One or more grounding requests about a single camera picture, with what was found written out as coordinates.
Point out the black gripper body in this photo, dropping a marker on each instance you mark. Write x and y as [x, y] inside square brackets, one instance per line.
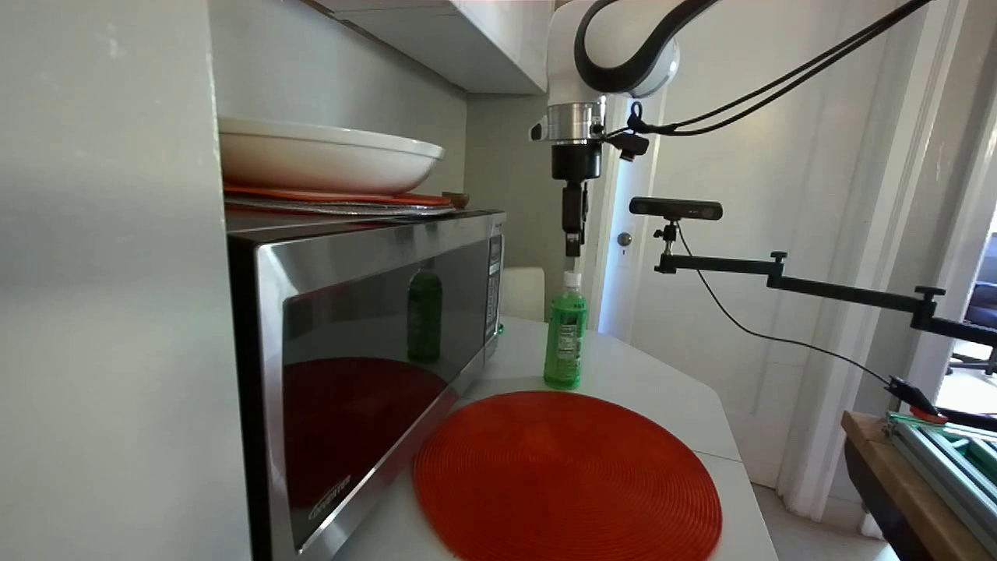
[576, 168]

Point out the green bottle with white cap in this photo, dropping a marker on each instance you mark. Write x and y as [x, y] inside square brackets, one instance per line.
[566, 339]

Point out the round red woven mat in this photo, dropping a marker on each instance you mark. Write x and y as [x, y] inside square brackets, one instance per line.
[566, 479]
[321, 196]

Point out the stainless steel microwave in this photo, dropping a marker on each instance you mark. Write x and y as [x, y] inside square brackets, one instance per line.
[362, 377]

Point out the round door knob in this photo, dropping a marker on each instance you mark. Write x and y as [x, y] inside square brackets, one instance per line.
[624, 238]

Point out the small white box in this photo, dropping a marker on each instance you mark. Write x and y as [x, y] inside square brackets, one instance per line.
[524, 293]

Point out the white overhead cabinet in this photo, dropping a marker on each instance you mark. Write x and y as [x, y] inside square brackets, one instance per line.
[469, 43]

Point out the white door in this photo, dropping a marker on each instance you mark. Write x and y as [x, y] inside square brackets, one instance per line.
[749, 259]

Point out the white ceramic bowl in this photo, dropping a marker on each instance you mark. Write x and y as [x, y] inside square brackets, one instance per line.
[321, 156]

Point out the red and black clamp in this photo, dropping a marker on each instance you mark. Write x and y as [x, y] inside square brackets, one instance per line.
[915, 399]

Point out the wooden table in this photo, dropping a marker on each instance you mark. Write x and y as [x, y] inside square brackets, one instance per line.
[915, 487]

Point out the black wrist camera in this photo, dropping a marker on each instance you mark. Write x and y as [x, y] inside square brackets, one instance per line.
[626, 141]

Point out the black bar camera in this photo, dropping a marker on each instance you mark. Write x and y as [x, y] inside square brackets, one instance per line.
[673, 210]

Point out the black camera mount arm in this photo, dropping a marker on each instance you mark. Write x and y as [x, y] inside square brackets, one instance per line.
[829, 292]

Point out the aluminium rail base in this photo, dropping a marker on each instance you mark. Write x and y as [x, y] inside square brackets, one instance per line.
[950, 457]

